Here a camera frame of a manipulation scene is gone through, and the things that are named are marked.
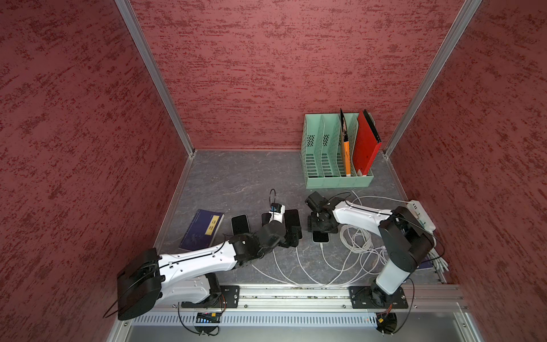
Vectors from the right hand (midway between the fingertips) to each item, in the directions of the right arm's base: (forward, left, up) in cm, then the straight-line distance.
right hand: (318, 231), depth 91 cm
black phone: (+3, +34, +3) cm, 34 cm away
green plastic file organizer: (+47, -9, +1) cm, 48 cm away
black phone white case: (-4, 0, +3) cm, 5 cm away
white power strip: (+6, -48, +1) cm, 48 cm away
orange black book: (+25, -11, +28) cm, 39 cm away
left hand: (-5, +13, +13) cm, 19 cm away
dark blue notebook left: (+1, +51, +2) cm, 51 cm away
